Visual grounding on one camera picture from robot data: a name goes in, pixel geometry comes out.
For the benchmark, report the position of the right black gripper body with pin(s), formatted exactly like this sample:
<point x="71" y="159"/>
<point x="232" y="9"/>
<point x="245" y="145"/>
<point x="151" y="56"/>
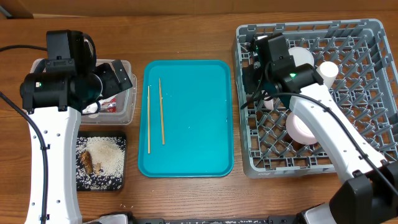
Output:
<point x="253" y="79"/>

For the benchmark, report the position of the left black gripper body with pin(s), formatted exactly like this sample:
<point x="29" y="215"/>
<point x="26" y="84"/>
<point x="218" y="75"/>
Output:
<point x="110" y="85"/>

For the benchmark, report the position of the red snack wrapper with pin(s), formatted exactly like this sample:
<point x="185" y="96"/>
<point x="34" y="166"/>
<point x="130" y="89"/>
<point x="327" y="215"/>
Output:
<point x="108" y="106"/>

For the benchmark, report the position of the large white plate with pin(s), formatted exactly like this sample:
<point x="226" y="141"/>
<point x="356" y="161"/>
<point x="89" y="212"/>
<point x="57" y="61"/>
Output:
<point x="269" y="102"/>

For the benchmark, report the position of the white napkin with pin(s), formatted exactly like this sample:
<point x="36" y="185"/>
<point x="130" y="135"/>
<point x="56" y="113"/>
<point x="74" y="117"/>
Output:
<point x="93" y="108"/>

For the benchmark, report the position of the pale green bowl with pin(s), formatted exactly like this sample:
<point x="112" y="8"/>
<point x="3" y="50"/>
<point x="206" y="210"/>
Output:
<point x="301" y="56"/>

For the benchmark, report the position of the small white dish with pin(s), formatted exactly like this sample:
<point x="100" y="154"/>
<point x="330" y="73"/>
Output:
<point x="298" y="131"/>

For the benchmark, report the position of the white rice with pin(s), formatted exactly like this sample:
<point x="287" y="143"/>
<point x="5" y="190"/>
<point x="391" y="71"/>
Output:
<point x="107" y="155"/>

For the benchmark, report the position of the white cup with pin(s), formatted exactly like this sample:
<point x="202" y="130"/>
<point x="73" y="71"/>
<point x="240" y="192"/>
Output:
<point x="328" y="71"/>

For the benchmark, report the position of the brown food scrap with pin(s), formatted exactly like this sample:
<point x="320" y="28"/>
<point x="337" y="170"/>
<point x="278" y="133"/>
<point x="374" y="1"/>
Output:
<point x="87" y="162"/>

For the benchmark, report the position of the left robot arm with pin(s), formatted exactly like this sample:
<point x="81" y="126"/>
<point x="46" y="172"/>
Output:
<point x="60" y="131"/>

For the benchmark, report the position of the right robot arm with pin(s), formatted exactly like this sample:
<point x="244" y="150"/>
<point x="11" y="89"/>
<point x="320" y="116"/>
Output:
<point x="369" y="183"/>

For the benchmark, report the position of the clear plastic bin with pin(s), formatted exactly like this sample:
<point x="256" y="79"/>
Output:
<point x="68" y="90"/>

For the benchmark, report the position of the black plastic tray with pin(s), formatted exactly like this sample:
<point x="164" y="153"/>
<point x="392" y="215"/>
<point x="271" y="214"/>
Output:
<point x="102" y="183"/>

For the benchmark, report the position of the teal plastic tray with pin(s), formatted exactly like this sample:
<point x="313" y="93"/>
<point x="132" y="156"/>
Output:
<point x="198" y="119"/>

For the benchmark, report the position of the grey dish rack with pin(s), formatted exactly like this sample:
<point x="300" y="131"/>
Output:
<point x="365" y="89"/>

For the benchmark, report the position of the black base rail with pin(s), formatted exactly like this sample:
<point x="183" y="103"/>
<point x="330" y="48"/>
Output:
<point x="128" y="217"/>

